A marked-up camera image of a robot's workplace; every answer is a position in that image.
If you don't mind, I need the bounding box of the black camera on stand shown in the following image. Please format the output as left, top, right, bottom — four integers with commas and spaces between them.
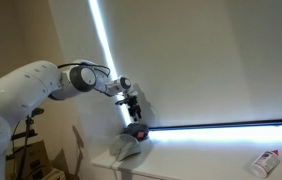
9, 107, 45, 180

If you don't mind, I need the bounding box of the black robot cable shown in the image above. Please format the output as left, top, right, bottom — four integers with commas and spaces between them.
57, 62, 111, 78

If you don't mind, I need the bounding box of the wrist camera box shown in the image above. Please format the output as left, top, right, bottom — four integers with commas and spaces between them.
114, 97, 129, 107

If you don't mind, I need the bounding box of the grey crumpled cloth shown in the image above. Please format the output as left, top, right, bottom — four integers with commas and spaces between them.
124, 122, 150, 142

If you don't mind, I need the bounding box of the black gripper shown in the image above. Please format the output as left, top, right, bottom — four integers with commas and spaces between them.
124, 94, 143, 121

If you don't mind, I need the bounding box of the white glue bottle red tip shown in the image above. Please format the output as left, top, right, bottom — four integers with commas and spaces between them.
250, 149, 281, 179

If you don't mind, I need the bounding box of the light grey baseball cap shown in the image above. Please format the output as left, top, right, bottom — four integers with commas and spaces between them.
109, 133, 142, 163

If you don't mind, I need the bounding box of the cardboard box with print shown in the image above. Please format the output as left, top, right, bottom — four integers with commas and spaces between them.
5, 139, 52, 180

